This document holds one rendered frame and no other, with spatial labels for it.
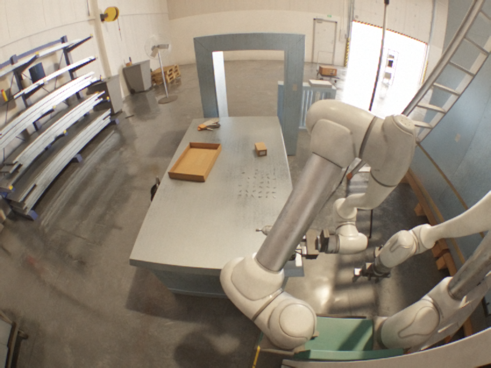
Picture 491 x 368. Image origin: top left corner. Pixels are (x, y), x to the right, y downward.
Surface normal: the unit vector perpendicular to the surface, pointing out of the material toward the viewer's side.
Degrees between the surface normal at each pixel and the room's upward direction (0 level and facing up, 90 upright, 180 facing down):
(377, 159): 99
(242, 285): 48
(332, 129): 57
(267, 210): 0
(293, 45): 90
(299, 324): 5
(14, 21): 90
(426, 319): 6
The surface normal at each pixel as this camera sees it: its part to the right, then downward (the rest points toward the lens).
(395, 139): -0.71, 0.32
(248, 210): -0.04, -0.73
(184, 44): -0.10, 0.68
